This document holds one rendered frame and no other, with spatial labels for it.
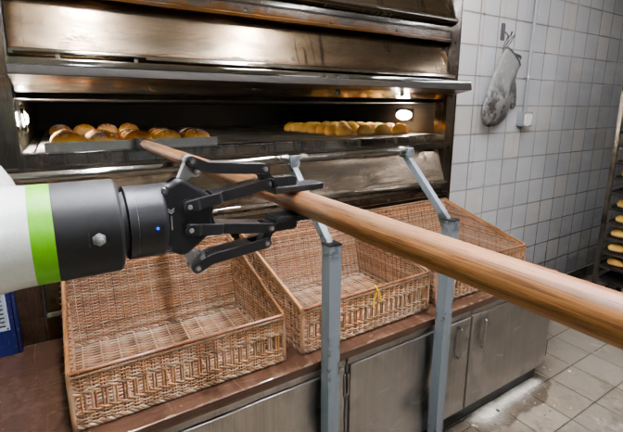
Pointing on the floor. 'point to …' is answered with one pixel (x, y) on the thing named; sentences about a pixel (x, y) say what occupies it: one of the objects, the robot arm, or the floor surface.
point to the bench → (489, 344)
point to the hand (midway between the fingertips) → (295, 200)
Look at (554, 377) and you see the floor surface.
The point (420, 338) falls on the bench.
